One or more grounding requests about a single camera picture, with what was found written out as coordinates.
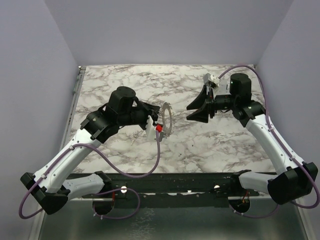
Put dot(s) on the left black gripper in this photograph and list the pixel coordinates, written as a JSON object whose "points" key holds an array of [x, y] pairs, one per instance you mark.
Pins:
{"points": [[153, 110]]}

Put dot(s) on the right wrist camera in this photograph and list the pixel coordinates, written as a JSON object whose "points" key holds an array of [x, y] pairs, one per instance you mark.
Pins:
{"points": [[211, 81]]}

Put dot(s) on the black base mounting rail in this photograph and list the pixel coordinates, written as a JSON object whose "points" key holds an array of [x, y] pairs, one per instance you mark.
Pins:
{"points": [[174, 190]]}

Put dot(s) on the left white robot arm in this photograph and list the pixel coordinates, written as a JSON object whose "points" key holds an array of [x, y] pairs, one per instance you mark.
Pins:
{"points": [[50, 185]]}

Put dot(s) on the aluminium frame rail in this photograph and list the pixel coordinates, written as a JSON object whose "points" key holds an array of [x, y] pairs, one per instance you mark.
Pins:
{"points": [[38, 219]]}

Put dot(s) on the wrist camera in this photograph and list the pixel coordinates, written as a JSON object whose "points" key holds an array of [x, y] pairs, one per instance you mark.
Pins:
{"points": [[211, 81], [152, 127]]}

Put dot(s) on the perforated metal ring disc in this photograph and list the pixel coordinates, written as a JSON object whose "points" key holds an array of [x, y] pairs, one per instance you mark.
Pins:
{"points": [[165, 118]]}

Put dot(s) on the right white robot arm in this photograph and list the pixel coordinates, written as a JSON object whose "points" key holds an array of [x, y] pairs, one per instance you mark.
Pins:
{"points": [[294, 177]]}

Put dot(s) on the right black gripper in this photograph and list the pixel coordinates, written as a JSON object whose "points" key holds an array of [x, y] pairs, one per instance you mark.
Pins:
{"points": [[212, 105]]}

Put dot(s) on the clear plastic organizer box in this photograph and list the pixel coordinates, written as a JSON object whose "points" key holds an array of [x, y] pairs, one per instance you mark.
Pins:
{"points": [[223, 88]]}

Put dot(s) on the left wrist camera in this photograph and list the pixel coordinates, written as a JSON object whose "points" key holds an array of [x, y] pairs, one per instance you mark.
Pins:
{"points": [[152, 127]]}

